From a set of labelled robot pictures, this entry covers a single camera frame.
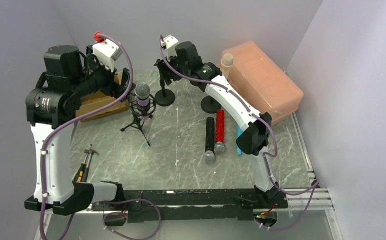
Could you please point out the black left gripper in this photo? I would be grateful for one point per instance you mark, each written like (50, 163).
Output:
(125, 81)

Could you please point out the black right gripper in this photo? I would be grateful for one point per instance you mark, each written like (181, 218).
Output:
(163, 69)

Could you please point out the brown cardboard box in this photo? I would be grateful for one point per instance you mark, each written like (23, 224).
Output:
(96, 101)

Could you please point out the purple glitter microphone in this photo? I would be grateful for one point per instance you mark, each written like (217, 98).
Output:
(142, 92)

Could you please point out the pink peach microphone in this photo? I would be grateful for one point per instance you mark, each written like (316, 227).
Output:
(226, 62)

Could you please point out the black round-base clip stand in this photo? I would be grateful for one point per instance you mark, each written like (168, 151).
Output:
(209, 105)

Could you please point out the black tripod shock-mount stand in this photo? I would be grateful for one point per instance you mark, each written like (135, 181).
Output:
(137, 122)

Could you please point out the red glitter microphone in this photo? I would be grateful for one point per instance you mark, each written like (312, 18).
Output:
(219, 132)

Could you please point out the black glitter microphone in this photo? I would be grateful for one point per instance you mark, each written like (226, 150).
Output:
(209, 155)

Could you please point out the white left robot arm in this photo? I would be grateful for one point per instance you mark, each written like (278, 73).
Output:
(69, 76)

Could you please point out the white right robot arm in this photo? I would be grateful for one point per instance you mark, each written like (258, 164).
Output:
(255, 126)

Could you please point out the orange translucent plastic bin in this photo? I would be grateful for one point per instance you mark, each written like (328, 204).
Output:
(261, 82)

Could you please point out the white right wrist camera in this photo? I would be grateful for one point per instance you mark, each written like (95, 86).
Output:
(167, 47)

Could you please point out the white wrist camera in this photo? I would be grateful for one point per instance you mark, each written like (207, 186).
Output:
(167, 47)
(106, 51)

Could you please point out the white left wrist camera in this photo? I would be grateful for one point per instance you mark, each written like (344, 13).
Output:
(106, 51)

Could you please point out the black round-base shock-mount stand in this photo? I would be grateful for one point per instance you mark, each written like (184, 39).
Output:
(164, 97)

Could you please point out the yellow-handled screwdriver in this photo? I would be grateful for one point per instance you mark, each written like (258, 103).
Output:
(82, 173)

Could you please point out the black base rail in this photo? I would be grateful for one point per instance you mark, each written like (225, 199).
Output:
(195, 204)

